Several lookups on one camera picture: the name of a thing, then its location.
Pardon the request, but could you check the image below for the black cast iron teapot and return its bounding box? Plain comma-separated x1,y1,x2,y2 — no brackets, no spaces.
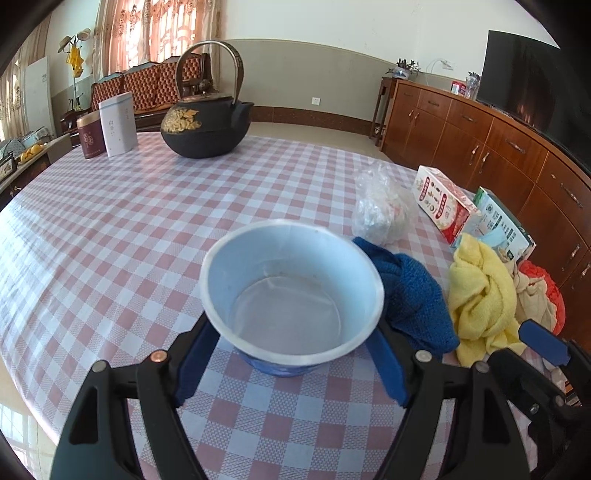
160,40,254,160

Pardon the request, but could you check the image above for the green and white carton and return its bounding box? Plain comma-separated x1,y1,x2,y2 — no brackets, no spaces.
464,186,536,264

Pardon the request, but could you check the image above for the pink patterned curtain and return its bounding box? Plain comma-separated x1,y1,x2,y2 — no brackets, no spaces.
92,0,227,88

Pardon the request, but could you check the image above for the small potted plant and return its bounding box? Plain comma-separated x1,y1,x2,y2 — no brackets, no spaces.
385,58,422,80

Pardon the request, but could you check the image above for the coat rack with hats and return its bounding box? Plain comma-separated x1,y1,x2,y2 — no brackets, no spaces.
58,28,92,112

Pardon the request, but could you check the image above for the wooden sofa with orange cushions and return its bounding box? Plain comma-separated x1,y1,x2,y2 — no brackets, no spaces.
60,53,211,134

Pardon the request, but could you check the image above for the light blue plastic bowl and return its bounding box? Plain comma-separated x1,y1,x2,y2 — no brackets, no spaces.
201,220,385,378

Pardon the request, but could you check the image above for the clear crumpled plastic bag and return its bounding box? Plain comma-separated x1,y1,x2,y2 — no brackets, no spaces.
352,161,416,245

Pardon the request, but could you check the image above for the pink checked tablecloth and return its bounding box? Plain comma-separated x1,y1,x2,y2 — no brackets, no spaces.
0,131,481,480

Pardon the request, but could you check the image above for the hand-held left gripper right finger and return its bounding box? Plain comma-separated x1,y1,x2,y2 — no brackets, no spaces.
365,323,536,480

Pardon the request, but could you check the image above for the orange cloth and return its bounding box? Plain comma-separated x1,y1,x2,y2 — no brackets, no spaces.
518,260,566,335

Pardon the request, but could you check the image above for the maroon round tin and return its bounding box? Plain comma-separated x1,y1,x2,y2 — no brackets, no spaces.
76,113,108,160

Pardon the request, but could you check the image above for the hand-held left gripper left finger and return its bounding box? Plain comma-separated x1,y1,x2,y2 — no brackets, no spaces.
50,314,222,480

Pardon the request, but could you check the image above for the black flat television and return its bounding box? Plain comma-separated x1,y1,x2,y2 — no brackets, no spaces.
475,30,591,158

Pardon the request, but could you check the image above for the red and white carton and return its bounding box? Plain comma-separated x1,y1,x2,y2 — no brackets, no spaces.
412,165,481,244

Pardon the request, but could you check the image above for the brown wooden sideboard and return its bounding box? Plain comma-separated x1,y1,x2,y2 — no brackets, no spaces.
381,78,591,365

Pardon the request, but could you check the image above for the white tin box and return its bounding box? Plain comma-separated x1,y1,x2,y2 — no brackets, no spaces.
98,91,138,158

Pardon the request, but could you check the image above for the blue towel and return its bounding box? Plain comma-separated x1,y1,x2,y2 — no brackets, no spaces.
353,237,460,356

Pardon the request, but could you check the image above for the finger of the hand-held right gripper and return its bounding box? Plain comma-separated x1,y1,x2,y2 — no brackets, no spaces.
487,348,568,416
518,318,571,365

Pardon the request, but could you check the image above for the beige cloth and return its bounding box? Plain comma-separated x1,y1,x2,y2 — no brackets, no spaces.
512,272,557,330

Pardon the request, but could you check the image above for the yellow towel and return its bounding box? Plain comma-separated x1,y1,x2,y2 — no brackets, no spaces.
449,233,527,367

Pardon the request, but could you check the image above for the white standing appliance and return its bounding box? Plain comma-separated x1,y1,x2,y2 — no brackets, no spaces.
23,56,51,134

